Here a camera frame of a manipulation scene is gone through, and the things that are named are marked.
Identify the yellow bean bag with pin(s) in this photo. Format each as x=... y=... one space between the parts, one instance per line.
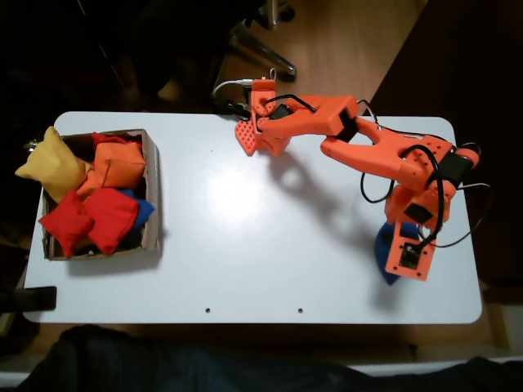
x=53 y=163

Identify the person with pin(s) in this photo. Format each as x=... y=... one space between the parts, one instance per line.
x=122 y=359

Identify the tan rounded object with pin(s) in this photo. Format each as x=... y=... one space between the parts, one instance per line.
x=169 y=90

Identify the red bean bag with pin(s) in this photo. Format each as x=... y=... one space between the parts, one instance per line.
x=110 y=216
x=106 y=139
x=67 y=222

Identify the orange bean bag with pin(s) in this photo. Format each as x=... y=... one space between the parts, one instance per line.
x=124 y=175
x=118 y=152

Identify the metal office chair base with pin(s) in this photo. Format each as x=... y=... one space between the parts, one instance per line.
x=265 y=51

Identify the orange gripper camera mount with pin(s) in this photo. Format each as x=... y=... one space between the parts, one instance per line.
x=396 y=261

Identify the blue bean bag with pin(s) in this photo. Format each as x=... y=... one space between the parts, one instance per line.
x=384 y=253
x=145 y=210

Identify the black clamp block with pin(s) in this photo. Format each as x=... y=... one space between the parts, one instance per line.
x=37 y=298

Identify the brown cardboard box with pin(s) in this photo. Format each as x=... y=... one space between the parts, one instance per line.
x=152 y=183

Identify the light wooden post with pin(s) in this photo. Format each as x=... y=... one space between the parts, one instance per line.
x=499 y=326

